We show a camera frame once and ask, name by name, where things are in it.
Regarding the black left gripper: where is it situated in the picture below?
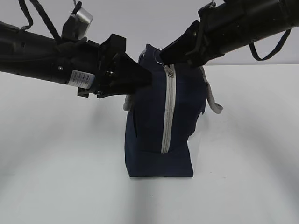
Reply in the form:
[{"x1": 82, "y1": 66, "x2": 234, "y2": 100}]
[{"x1": 50, "y1": 34, "x2": 152, "y2": 98}]

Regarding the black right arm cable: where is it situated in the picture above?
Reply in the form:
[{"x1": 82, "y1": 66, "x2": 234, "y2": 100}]
[{"x1": 249, "y1": 29, "x2": 292, "y2": 62}]

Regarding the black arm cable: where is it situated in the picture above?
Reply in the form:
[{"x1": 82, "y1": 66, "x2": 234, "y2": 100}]
[
  {"x1": 18, "y1": 0, "x2": 62, "y2": 42},
  {"x1": 249, "y1": 29, "x2": 292, "y2": 62}
]

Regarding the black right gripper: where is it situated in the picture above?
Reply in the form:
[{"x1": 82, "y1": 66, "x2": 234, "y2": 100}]
[{"x1": 159, "y1": 4, "x2": 234, "y2": 67}]

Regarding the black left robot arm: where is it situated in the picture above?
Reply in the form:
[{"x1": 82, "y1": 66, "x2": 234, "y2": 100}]
[{"x1": 0, "y1": 23, "x2": 152, "y2": 98}]

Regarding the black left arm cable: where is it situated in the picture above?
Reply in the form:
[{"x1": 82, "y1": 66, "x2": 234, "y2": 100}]
[{"x1": 18, "y1": 0, "x2": 62, "y2": 42}]

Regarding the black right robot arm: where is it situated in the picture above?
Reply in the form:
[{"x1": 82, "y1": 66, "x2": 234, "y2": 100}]
[{"x1": 160, "y1": 0, "x2": 299, "y2": 67}]

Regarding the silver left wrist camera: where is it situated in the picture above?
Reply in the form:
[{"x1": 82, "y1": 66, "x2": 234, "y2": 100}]
[{"x1": 61, "y1": 1, "x2": 93, "y2": 40}]

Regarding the navy and white lunch bag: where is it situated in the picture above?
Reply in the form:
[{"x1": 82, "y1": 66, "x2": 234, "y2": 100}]
[{"x1": 123, "y1": 44, "x2": 223, "y2": 178}]

